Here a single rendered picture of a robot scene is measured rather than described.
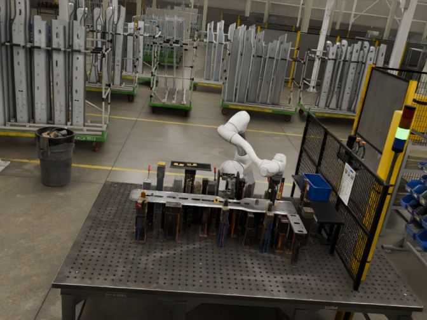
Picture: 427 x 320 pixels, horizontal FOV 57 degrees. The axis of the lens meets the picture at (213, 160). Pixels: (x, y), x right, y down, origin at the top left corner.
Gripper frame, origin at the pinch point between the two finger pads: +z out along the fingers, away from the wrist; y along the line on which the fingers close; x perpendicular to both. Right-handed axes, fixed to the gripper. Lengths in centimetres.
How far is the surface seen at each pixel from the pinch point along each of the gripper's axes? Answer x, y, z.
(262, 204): -7.4, -0.2, 4.7
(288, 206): 15.1, -0.7, 4.8
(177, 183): -80, -12, -3
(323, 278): 35, 53, 35
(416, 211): 176, -71, 35
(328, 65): 274, -723, -36
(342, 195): 55, 9, -14
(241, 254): -25, 30, 35
